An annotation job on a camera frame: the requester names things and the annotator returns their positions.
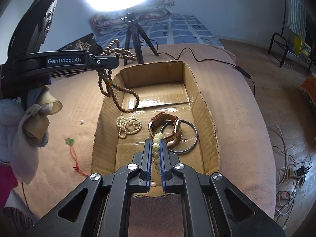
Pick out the yellow box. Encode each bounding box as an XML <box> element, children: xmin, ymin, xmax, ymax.
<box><xmin>292</xmin><ymin>36</ymin><xmax>311</xmax><ymax>60</ymax></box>

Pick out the striped hanging towel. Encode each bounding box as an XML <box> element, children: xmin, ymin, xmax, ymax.
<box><xmin>288</xmin><ymin>0</ymin><xmax>308</xmax><ymax>36</ymax></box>

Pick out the black printed packet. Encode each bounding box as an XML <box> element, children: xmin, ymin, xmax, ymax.
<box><xmin>58</xmin><ymin>33</ymin><xmax>104</xmax><ymax>55</ymax></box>

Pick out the white power strip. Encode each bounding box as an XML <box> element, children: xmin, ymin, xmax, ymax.
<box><xmin>286</xmin><ymin>164</ymin><xmax>308</xmax><ymax>184</ymax></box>

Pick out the blue patterned bed sheet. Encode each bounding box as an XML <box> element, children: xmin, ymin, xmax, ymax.
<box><xmin>95</xmin><ymin>12</ymin><xmax>224</xmax><ymax>48</ymax></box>

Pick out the brown leather strap watch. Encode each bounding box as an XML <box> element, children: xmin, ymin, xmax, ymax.
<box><xmin>148</xmin><ymin>112</ymin><xmax>182</xmax><ymax>147</ymax></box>

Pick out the green jade pendant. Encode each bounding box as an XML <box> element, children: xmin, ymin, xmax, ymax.
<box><xmin>65</xmin><ymin>138</ymin><xmax>90</xmax><ymax>177</ymax></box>

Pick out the brown wooden bead necklace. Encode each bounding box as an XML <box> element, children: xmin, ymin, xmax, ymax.
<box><xmin>97</xmin><ymin>39</ymin><xmax>140</xmax><ymax>113</ymax></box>

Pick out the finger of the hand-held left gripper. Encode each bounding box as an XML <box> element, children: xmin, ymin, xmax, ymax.
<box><xmin>89</xmin><ymin>54</ymin><xmax>119</xmax><ymax>70</ymax></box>

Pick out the cardboard box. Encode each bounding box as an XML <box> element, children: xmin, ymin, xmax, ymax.
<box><xmin>91</xmin><ymin>60</ymin><xmax>221</xmax><ymax>198</ymax></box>

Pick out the person's left hand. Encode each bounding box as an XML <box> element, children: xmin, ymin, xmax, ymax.
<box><xmin>0</xmin><ymin>86</ymin><xmax>63</xmax><ymax>185</ymax></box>

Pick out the person's striped clothing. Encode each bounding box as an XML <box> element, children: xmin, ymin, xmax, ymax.
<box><xmin>4</xmin><ymin>206</ymin><xmax>37</xmax><ymax>237</ymax></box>

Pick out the white pearl necklace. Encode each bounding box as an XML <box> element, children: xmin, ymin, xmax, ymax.
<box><xmin>116</xmin><ymin>116</ymin><xmax>143</xmax><ymax>139</ymax></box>

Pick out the cream bead bracelet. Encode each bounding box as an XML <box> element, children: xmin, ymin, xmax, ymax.
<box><xmin>151</xmin><ymin>133</ymin><xmax>164</xmax><ymax>178</ymax></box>

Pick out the silver bangle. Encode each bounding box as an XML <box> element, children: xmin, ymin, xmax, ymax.
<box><xmin>160</xmin><ymin>119</ymin><xmax>198</xmax><ymax>153</ymax></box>

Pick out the tangle of floor cables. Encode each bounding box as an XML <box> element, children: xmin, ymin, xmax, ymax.
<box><xmin>267</xmin><ymin>125</ymin><xmax>314</xmax><ymax>230</ymax></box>

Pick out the black tripod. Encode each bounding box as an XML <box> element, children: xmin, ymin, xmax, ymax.
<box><xmin>120</xmin><ymin>12</ymin><xmax>160</xmax><ymax>65</ymax></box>

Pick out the black ring light cable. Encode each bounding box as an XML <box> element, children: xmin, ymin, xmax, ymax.
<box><xmin>150</xmin><ymin>38</ymin><xmax>256</xmax><ymax>97</ymax></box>

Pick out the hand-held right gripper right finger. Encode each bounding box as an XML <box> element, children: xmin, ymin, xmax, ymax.
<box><xmin>159</xmin><ymin>139</ymin><xmax>290</xmax><ymax>237</ymax></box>

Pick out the folded floral quilt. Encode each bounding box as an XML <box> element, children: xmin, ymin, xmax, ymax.
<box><xmin>89</xmin><ymin>0</ymin><xmax>176</xmax><ymax>34</ymax></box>

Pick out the black metal clothes rack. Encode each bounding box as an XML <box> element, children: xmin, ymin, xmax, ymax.
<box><xmin>268</xmin><ymin>0</ymin><xmax>316</xmax><ymax>73</ymax></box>

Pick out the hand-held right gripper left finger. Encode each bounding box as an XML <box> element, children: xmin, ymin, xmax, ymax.
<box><xmin>26</xmin><ymin>139</ymin><xmax>152</xmax><ymax>237</ymax></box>

